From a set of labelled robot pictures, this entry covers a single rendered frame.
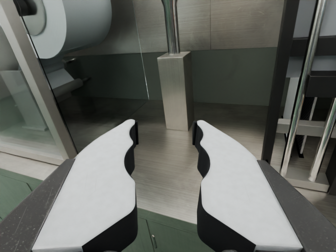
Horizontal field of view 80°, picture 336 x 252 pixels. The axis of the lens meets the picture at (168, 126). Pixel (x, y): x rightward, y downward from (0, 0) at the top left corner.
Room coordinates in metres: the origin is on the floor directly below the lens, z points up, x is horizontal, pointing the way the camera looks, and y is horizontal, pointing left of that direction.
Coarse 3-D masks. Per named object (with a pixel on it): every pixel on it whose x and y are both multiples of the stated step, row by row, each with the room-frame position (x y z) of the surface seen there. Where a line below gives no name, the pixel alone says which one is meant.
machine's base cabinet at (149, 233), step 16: (0, 176) 0.64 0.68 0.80; (0, 192) 0.68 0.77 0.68; (16, 192) 0.62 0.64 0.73; (0, 208) 0.74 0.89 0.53; (144, 224) 0.36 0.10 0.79; (160, 224) 0.34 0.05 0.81; (144, 240) 0.37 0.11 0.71; (160, 240) 0.34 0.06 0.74; (176, 240) 0.32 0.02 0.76; (192, 240) 0.30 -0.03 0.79
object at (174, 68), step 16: (176, 0) 0.69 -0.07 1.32; (176, 16) 0.69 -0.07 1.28; (176, 32) 0.69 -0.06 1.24; (176, 48) 0.68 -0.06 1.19; (160, 64) 0.68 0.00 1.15; (176, 64) 0.65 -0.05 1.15; (160, 80) 0.68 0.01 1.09; (176, 80) 0.65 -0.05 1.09; (176, 96) 0.66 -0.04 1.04; (192, 96) 0.71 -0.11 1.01; (176, 112) 0.66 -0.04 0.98; (192, 112) 0.70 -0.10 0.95; (176, 128) 0.66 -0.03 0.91
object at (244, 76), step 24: (240, 48) 0.82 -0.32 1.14; (264, 48) 0.78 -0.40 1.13; (144, 72) 1.01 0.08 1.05; (192, 72) 0.91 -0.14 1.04; (216, 72) 0.86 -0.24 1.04; (240, 72) 0.82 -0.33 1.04; (264, 72) 0.78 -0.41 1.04; (216, 96) 0.86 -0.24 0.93; (240, 96) 0.82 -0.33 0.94; (264, 96) 0.77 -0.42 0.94
